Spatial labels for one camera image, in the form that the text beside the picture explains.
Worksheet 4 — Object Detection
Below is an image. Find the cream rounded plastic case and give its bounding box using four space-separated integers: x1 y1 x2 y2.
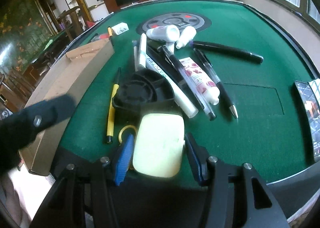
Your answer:
132 114 185 178

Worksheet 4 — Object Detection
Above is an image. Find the yellow black pen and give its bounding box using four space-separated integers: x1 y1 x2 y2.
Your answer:
106 68 122 144

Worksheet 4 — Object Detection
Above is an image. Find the long white tube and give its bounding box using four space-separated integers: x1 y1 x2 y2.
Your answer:
145 55 199 118

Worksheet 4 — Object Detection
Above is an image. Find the rose print cream tube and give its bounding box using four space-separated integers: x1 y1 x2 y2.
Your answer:
180 57 220 105

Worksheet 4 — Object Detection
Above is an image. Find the white slim pen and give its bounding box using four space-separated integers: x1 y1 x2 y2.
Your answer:
138 33 147 70

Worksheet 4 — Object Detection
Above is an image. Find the black clear ballpoint pen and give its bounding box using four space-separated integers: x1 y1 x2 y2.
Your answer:
193 48 239 119

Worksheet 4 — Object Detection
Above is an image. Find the black round plastic holder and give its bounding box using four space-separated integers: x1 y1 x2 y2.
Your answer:
112 69 175 116

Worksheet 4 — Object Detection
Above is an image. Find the thick black marker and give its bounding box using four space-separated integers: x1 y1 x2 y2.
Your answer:
190 41 264 64

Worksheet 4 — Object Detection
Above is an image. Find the clear barrel black gel pen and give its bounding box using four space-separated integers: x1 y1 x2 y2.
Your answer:
161 45 216 121

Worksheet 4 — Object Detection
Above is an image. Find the small white bottle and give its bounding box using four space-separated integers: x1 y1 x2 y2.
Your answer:
176 26 197 49

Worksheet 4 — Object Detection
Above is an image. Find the orange black marker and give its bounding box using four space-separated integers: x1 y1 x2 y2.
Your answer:
107 27 114 45

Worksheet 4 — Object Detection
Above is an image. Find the large white bottle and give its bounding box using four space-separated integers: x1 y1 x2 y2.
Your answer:
146 24 180 42

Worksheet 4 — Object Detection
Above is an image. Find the white small card box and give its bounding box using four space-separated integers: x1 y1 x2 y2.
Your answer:
112 22 129 35

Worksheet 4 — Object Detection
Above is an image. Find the smartphone with lit screen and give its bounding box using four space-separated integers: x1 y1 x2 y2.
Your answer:
294 78 319 162

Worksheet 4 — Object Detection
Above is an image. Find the round grey table control panel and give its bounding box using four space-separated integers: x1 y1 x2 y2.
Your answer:
136 12 212 34

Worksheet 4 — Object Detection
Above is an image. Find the yellow tape ring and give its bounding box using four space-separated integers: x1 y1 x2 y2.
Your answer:
118 124 138 145

